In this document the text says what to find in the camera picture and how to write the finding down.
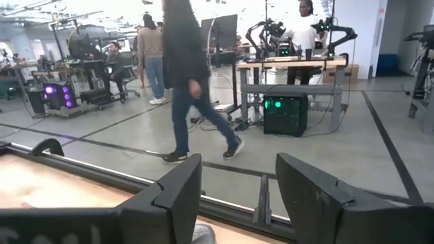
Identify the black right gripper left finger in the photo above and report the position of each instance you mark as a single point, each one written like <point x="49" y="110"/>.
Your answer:
<point x="169" y="203"/>

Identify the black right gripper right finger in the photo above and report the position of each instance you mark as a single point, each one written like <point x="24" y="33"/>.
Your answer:
<point x="315" y="203"/>

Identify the black background robot arm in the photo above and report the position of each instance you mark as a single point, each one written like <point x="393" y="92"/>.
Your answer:
<point x="339" y="34"/>
<point x="268" y="32"/>

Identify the folded grey cloth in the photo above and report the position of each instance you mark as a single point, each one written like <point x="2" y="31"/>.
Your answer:
<point x="203" y="235"/>

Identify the green-lit computer tower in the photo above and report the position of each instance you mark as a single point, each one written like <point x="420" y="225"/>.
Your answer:
<point x="285" y="115"/>

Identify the cardboard box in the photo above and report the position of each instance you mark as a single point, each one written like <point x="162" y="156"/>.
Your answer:
<point x="342" y="74"/>

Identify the grey office chair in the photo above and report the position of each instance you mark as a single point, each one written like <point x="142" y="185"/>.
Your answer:
<point x="130" y="76"/>

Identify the wooden-top metal workbench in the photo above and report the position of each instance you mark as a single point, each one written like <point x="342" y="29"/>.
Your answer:
<point x="291" y="63"/>

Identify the person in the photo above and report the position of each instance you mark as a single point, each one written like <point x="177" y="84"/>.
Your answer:
<point x="151" y="47"/>
<point x="117" y="67"/>
<point x="303" y="34"/>
<point x="184" y="61"/>

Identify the purple-lit computer tower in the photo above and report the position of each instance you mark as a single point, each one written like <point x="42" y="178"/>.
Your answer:
<point x="59" y="95"/>

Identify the blue bin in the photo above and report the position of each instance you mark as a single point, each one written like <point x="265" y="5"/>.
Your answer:
<point x="387" y="64"/>

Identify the black robot station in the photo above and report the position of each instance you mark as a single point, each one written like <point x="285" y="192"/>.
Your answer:
<point x="422" y="78"/>

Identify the black monitor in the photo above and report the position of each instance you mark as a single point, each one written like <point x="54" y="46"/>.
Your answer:
<point x="83" y="47"/>
<point x="220" y="32"/>

